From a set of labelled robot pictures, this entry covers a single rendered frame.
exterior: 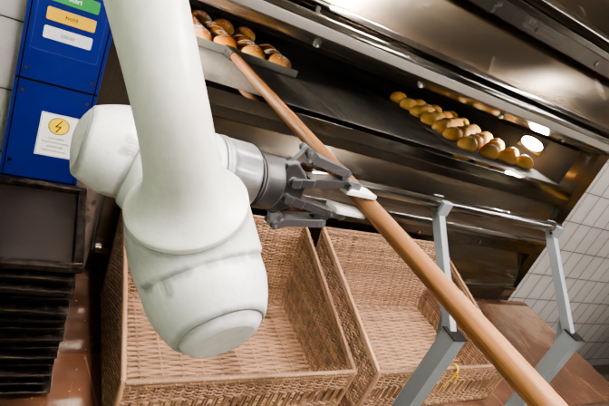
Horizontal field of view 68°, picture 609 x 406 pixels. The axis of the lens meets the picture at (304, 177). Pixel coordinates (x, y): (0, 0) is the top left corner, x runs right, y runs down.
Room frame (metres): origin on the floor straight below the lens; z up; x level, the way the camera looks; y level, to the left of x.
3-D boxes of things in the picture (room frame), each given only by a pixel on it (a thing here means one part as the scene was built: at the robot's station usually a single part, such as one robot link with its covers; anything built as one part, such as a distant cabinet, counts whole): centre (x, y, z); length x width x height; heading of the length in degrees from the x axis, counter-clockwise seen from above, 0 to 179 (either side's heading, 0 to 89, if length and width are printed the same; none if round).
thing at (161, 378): (0.95, 0.04, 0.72); 0.56 x 0.49 x 0.28; 122
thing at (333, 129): (1.50, -0.30, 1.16); 1.80 x 0.06 x 0.04; 122
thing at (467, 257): (1.48, -0.31, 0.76); 1.79 x 0.11 x 0.19; 122
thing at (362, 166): (1.48, -0.31, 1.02); 1.79 x 0.11 x 0.19; 122
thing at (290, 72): (1.70, 0.51, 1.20); 0.55 x 0.36 x 0.03; 122
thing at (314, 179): (0.62, -0.02, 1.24); 0.11 x 0.04 x 0.01; 132
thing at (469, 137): (2.16, -0.57, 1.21); 0.61 x 0.48 x 0.06; 32
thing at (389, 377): (1.27, -0.47, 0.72); 0.56 x 0.49 x 0.28; 123
